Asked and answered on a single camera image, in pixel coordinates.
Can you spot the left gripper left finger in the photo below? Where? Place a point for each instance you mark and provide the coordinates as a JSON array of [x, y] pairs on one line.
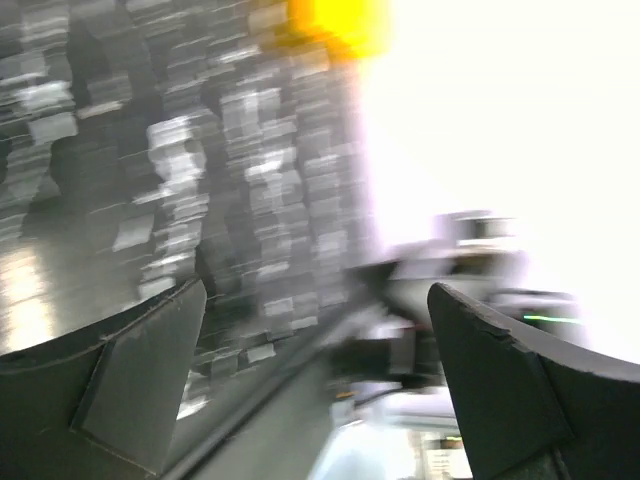
[[101, 402]]

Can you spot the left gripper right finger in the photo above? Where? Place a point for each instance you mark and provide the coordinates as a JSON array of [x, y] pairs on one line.
[[530, 405]]

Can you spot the yellow plastic tray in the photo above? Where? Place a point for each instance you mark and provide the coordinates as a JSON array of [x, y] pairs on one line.
[[349, 29]]

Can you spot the black marble pattern mat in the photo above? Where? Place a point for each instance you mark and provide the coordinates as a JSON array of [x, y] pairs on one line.
[[143, 142]]

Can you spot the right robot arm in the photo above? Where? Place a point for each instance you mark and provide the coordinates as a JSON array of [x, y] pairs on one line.
[[474, 258]]

